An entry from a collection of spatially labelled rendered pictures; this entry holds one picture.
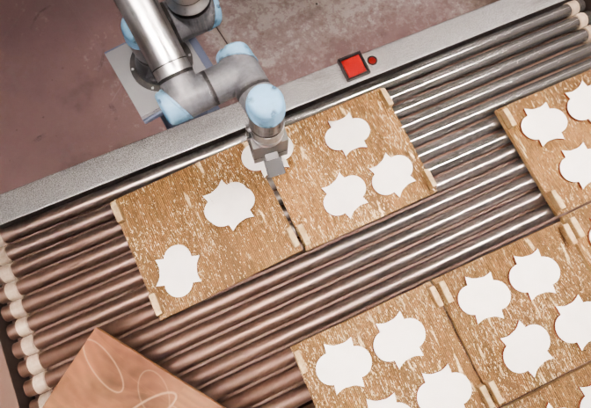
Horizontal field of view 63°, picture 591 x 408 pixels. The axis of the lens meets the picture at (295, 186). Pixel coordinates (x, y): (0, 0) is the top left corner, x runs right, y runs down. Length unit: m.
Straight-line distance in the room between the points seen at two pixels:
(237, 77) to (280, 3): 1.78
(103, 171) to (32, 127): 1.24
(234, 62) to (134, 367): 0.72
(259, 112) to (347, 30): 1.80
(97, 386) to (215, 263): 0.39
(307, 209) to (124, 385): 0.62
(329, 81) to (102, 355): 0.96
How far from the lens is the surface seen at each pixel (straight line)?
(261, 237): 1.31
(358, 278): 1.34
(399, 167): 1.39
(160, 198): 1.37
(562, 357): 1.50
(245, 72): 0.98
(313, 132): 1.39
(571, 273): 1.53
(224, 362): 1.32
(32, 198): 1.50
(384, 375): 1.34
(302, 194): 1.34
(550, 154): 1.59
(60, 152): 2.57
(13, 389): 1.44
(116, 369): 1.25
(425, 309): 1.36
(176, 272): 1.31
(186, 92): 0.98
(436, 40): 1.63
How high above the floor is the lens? 2.23
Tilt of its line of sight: 75 degrees down
